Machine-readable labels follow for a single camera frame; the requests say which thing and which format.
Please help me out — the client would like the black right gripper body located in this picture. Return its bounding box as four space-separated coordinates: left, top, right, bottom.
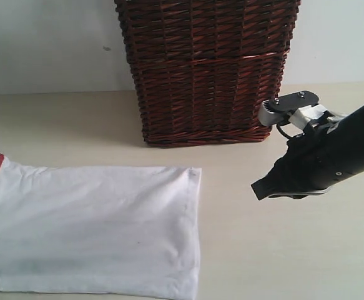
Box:
273 106 364 184

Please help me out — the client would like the white t-shirt red lettering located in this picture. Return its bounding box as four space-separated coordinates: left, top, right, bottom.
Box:
0 152 201 299

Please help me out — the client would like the dark brown wicker basket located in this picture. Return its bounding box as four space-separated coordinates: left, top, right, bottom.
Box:
115 0 300 148

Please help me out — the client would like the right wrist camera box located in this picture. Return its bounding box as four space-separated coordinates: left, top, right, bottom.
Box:
257 90 345 138

